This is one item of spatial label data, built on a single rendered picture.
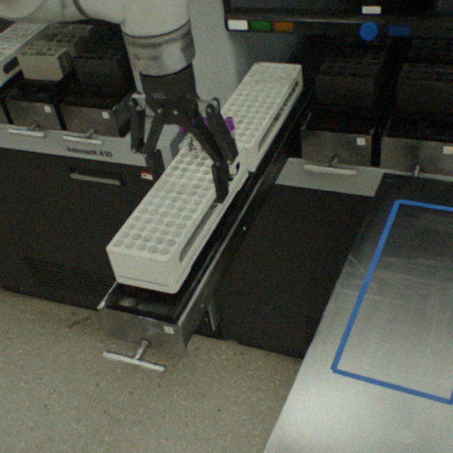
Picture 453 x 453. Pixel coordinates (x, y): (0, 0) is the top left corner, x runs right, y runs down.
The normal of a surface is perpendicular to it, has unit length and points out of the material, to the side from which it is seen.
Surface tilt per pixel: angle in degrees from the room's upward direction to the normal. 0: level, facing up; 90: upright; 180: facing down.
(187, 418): 0
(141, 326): 90
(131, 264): 89
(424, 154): 90
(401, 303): 0
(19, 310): 0
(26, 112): 90
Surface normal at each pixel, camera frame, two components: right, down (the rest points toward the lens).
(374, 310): -0.14, -0.74
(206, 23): -0.37, 0.65
